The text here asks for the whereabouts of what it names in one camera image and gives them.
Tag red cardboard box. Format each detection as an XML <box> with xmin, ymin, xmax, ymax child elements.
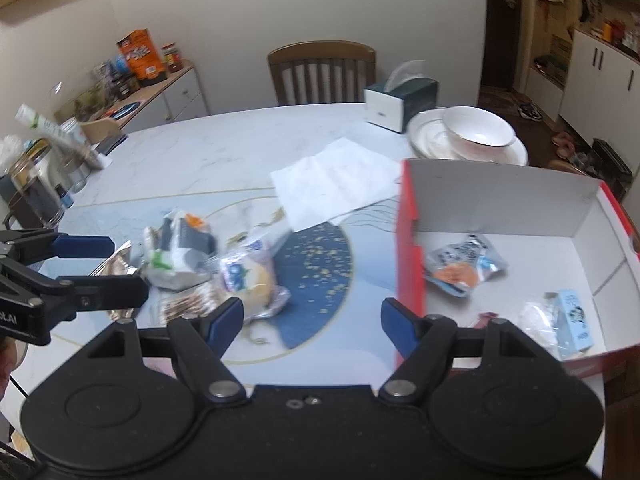
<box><xmin>395</xmin><ymin>158</ymin><xmax>640</xmax><ymax>378</ymax></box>

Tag white green plastic bag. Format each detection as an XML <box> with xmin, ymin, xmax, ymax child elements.
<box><xmin>142</xmin><ymin>210</ymin><xmax>219</xmax><ymax>288</ymax></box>

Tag white green tall packet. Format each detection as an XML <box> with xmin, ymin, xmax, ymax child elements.
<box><xmin>15</xmin><ymin>104</ymin><xmax>113</xmax><ymax>168</ymax></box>

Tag dark jars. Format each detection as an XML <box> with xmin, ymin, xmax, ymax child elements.
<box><xmin>112</xmin><ymin>72</ymin><xmax>141</xmax><ymax>98</ymax></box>

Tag orange snack bag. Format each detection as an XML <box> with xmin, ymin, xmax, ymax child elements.
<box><xmin>116</xmin><ymin>28</ymin><xmax>168</xmax><ymax>87</ymax></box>

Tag clear plastic packet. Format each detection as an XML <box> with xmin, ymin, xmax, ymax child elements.
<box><xmin>517</xmin><ymin>300</ymin><xmax>563</xmax><ymax>356</ymax></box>

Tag tall glass jar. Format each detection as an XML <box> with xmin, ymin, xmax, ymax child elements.
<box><xmin>7</xmin><ymin>155</ymin><xmax>66</xmax><ymax>231</ymax></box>

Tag pink binder clip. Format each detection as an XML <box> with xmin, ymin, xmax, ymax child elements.
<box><xmin>475</xmin><ymin>311</ymin><xmax>506</xmax><ymax>331</ymax></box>

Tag person's left hand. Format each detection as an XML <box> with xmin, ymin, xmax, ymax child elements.
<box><xmin>0</xmin><ymin>342</ymin><xmax>26</xmax><ymax>401</ymax></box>

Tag brown mug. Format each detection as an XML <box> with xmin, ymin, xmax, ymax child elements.
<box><xmin>2</xmin><ymin>187</ymin><xmax>31</xmax><ymax>231</ymax></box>

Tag white marble desktop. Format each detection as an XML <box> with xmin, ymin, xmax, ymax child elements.
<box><xmin>0</xmin><ymin>102</ymin><xmax>640</xmax><ymax>480</ymax></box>

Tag stack of white plates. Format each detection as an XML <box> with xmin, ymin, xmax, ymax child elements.
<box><xmin>407</xmin><ymin>107</ymin><xmax>529</xmax><ymax>167</ymax></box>

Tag white paper sheet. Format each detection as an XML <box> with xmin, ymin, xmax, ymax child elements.
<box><xmin>270</xmin><ymin>137</ymin><xmax>401</xmax><ymax>233</ymax></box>

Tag silver foil packet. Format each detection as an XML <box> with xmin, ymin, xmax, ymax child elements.
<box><xmin>87</xmin><ymin>241</ymin><xmax>141</xmax><ymax>321</ymax></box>

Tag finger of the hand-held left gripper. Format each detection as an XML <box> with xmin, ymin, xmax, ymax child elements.
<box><xmin>0</xmin><ymin>228</ymin><xmax>115</xmax><ymax>263</ymax></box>
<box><xmin>0</xmin><ymin>262</ymin><xmax>150</xmax><ymax>321</ymax></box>

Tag light wooden holder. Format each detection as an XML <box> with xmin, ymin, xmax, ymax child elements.
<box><xmin>79</xmin><ymin>116</ymin><xmax>126</xmax><ymax>145</ymax></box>

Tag white gold-rimmed bowl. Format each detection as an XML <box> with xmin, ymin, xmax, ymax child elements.
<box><xmin>441</xmin><ymin>106</ymin><xmax>517</xmax><ymax>161</ymax></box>

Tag black phone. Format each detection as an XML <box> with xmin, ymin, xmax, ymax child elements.
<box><xmin>95</xmin><ymin>132</ymin><xmax>128</xmax><ymax>156</ymax></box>

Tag round bread packet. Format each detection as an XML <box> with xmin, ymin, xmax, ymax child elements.
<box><xmin>217</xmin><ymin>232</ymin><xmax>292</xmax><ymax>321</ymax></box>

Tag black floor rack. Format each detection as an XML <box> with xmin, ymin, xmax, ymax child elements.
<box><xmin>590</xmin><ymin>137</ymin><xmax>633</xmax><ymax>201</ymax></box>

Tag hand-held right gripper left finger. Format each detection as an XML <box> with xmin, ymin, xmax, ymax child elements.
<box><xmin>87</xmin><ymin>297</ymin><xmax>248</xmax><ymax>406</ymax></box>

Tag clear crumpled plastic bag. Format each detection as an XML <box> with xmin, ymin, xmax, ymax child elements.
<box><xmin>0</xmin><ymin>135</ymin><xmax>26</xmax><ymax>176</ymax></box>

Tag wooden chair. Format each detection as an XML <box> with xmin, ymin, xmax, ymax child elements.
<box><xmin>547</xmin><ymin>159</ymin><xmax>591</xmax><ymax>176</ymax></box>
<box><xmin>266</xmin><ymin>40</ymin><xmax>377</xmax><ymax>107</ymax></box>

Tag small drinking glass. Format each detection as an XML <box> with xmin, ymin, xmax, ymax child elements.
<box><xmin>62</xmin><ymin>155</ymin><xmax>91</xmax><ymax>193</ymax></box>

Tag pink slippers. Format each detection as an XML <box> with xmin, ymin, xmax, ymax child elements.
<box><xmin>550</xmin><ymin>130</ymin><xmax>578</xmax><ymax>161</ymax></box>

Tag white wooden sideboard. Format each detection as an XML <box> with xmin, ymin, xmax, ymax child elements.
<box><xmin>55</xmin><ymin>60</ymin><xmax>211</xmax><ymax>136</ymax></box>

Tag light blue small box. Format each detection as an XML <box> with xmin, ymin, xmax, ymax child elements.
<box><xmin>544</xmin><ymin>290</ymin><xmax>595</xmax><ymax>353</ymax></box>

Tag blue round mat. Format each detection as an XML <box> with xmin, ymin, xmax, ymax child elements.
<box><xmin>105</xmin><ymin>101</ymin><xmax>143</xmax><ymax>118</ymax></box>

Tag plain white floor cabinet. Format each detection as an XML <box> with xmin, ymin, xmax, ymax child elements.
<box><xmin>559</xmin><ymin>27</ymin><xmax>640</xmax><ymax>136</ymax></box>

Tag dark wooden door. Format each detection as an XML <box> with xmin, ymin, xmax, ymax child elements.
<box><xmin>480</xmin><ymin>0</ymin><xmax>531</xmax><ymax>91</ymax></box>

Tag red jar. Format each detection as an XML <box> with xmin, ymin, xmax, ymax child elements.
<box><xmin>161</xmin><ymin>42</ymin><xmax>184</xmax><ymax>73</ymax></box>

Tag white blue orange snack packet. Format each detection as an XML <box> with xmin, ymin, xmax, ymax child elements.
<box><xmin>424</xmin><ymin>234</ymin><xmax>508</xmax><ymax>298</ymax></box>

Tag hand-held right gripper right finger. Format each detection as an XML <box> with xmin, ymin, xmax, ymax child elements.
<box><xmin>377</xmin><ymin>298</ymin><xmax>543</xmax><ymax>405</ymax></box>

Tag green white tissue box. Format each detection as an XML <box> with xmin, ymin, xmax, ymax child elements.
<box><xmin>363</xmin><ymin>60</ymin><xmax>439</xmax><ymax>134</ymax></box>

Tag teal yellow container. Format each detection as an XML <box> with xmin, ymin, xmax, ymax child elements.
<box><xmin>0</xmin><ymin>137</ymin><xmax>51</xmax><ymax>201</ymax></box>

